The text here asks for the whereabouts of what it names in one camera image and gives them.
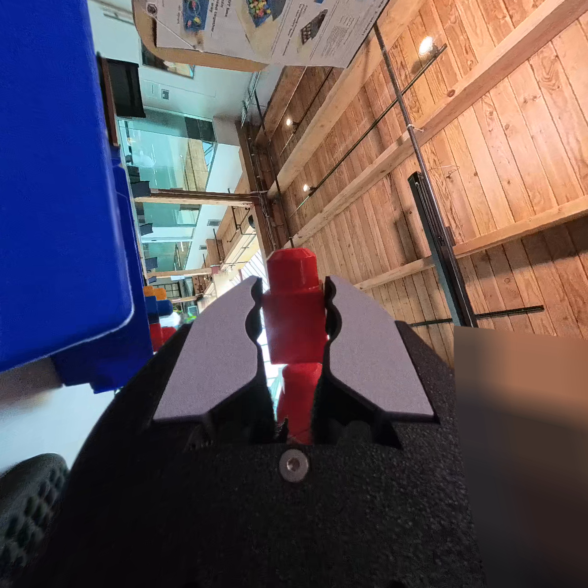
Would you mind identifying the black ceiling rail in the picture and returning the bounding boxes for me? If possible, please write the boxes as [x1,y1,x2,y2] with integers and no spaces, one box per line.
[407,171,479,328]

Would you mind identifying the blue plastic bin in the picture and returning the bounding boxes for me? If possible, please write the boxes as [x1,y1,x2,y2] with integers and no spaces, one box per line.
[0,0,155,394]

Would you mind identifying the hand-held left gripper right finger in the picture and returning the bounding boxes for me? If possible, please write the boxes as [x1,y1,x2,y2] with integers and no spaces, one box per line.
[312,274,437,445]

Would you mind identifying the instruction poster on wooden board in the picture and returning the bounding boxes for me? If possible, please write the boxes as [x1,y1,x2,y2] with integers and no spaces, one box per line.
[132,0,392,73]

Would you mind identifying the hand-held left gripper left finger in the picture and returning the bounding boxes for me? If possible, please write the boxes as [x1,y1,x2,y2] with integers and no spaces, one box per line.
[152,276,277,445]

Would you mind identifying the wooden support post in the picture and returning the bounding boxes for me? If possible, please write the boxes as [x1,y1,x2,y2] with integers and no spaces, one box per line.
[132,189,259,206]

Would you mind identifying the blue toy block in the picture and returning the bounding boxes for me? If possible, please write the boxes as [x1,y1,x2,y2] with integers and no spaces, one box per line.
[145,296,174,325]

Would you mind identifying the red toy block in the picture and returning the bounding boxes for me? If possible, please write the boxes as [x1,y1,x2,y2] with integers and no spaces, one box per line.
[262,247,330,367]
[275,363,323,445]
[148,322,178,353]

